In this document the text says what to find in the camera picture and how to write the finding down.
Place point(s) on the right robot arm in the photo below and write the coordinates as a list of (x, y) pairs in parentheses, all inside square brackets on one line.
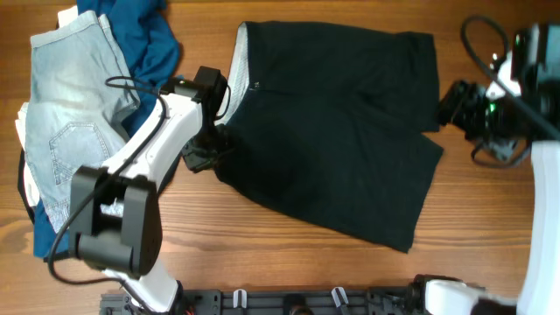
[(516, 117)]

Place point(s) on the blue t-shirt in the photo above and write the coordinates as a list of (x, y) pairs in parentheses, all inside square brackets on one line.
[(148, 46)]

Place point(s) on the black garment under pile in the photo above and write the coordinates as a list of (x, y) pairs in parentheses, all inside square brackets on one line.
[(43, 231)]

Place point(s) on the light denim shorts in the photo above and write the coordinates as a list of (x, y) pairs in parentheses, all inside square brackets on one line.
[(73, 118)]

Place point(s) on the black shorts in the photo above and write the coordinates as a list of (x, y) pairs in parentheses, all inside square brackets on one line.
[(331, 125)]

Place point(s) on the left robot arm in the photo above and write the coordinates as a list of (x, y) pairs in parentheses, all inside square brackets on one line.
[(115, 222)]

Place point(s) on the white garment in pile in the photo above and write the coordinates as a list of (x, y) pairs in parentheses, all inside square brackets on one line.
[(22, 131)]

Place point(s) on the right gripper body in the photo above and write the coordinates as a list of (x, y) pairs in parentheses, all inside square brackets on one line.
[(470, 110)]

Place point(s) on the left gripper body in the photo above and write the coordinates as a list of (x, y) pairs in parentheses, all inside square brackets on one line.
[(209, 146)]

